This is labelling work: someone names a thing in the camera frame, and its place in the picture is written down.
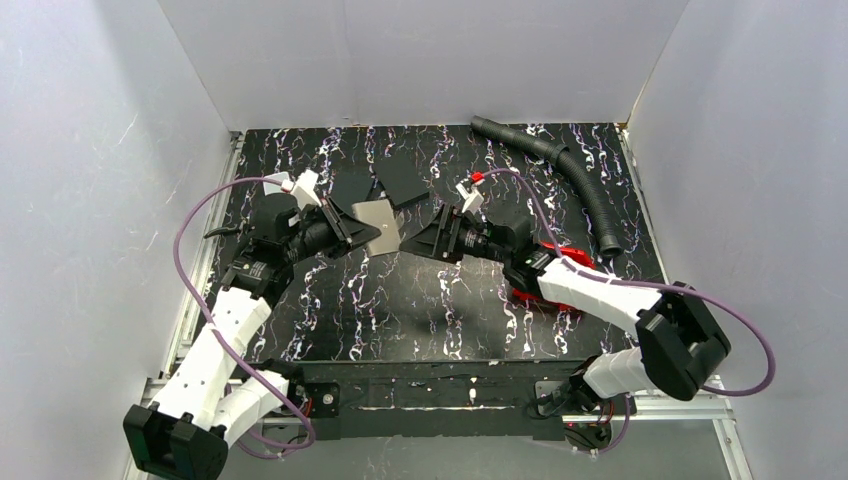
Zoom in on grey leather card holder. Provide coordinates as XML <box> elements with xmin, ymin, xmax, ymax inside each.
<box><xmin>352</xmin><ymin>199</ymin><xmax>401</xmax><ymax>257</ymax></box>

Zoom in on red plastic bin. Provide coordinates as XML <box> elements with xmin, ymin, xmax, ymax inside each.
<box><xmin>502</xmin><ymin>242</ymin><xmax>595</xmax><ymax>310</ymax></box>

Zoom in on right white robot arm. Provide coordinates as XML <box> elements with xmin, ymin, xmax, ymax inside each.
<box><xmin>400</xmin><ymin>184</ymin><xmax>731</xmax><ymax>405</ymax></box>

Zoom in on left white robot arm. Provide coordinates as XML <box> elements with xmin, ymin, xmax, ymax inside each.
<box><xmin>123</xmin><ymin>170</ymin><xmax>380</xmax><ymax>479</ymax></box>

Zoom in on black flat box left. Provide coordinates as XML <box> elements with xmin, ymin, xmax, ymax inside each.
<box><xmin>329</xmin><ymin>171</ymin><xmax>374</xmax><ymax>215</ymax></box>

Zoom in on black flat box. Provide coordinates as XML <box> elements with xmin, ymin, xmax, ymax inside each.
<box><xmin>329</xmin><ymin>171</ymin><xmax>374</xmax><ymax>215</ymax></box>
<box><xmin>374</xmin><ymin>157</ymin><xmax>430</xmax><ymax>209</ymax></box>

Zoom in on white square box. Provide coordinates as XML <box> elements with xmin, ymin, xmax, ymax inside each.
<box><xmin>263</xmin><ymin>178</ymin><xmax>286</xmax><ymax>196</ymax></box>

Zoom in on black flat box right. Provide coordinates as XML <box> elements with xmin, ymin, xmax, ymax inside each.
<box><xmin>374</xmin><ymin>157</ymin><xmax>430</xmax><ymax>209</ymax></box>

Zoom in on black pliers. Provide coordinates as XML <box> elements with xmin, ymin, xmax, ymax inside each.
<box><xmin>203</xmin><ymin>226</ymin><xmax>243</xmax><ymax>239</ymax></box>

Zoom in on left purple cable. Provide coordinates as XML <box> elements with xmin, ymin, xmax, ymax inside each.
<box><xmin>172</xmin><ymin>175</ymin><xmax>318</xmax><ymax>460</ymax></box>

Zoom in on purple cable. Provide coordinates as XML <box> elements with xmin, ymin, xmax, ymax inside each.
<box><xmin>480</xmin><ymin>167</ymin><xmax>776</xmax><ymax>455</ymax></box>
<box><xmin>172</xmin><ymin>175</ymin><xmax>318</xmax><ymax>460</ymax></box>

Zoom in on black corrugated hose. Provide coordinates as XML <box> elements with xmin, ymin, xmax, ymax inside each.
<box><xmin>470</xmin><ymin>115</ymin><xmax>624</xmax><ymax>258</ymax></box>

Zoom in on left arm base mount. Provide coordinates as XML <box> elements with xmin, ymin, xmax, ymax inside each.
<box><xmin>287</xmin><ymin>381</ymin><xmax>341</xmax><ymax>419</ymax></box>

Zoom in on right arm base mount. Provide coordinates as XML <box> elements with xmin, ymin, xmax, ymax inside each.
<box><xmin>525</xmin><ymin>381</ymin><xmax>636</xmax><ymax>459</ymax></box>

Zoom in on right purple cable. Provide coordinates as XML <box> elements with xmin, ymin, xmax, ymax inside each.
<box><xmin>480</xmin><ymin>167</ymin><xmax>776</xmax><ymax>455</ymax></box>

